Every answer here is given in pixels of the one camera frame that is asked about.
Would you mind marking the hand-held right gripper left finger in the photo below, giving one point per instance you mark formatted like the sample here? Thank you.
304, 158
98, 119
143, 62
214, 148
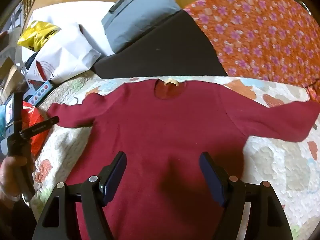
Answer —
113, 180

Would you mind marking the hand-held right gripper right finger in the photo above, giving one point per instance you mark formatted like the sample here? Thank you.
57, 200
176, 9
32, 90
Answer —
212, 180

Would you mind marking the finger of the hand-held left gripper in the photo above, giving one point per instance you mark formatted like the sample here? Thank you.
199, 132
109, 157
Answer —
54, 120

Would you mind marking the maroon sweater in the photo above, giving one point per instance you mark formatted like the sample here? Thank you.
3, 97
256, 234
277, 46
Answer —
162, 120

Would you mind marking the person's left forearm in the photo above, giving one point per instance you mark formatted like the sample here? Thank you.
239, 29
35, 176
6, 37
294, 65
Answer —
15, 220

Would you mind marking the person's left hand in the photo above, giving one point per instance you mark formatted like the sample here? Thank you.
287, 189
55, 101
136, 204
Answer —
10, 175

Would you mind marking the red plastic bag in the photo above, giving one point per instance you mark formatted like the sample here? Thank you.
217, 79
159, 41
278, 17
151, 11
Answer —
32, 115

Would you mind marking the colourful printed box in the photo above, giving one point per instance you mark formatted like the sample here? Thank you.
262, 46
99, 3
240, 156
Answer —
41, 91

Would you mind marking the cardboard box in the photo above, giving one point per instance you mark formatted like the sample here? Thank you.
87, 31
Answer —
7, 77

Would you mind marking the quilted patterned blanket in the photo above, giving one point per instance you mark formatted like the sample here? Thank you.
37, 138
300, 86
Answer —
275, 170

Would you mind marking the dark blue cloth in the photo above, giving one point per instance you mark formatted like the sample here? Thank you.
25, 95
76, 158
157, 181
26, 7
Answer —
32, 61

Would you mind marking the white paper bag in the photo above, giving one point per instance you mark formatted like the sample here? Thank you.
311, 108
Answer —
65, 55

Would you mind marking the yellow plastic bag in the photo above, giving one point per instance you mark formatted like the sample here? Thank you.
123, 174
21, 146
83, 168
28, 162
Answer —
35, 35

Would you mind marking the black cushion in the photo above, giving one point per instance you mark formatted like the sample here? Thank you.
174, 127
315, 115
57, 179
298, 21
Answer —
162, 52

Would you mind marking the grey bag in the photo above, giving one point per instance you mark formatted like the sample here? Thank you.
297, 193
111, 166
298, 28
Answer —
140, 15

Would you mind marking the orange floral cloth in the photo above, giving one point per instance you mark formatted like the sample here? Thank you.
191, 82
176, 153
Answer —
250, 30

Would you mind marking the white perforated metal bracket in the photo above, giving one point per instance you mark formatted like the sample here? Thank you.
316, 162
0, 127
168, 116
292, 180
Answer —
23, 75

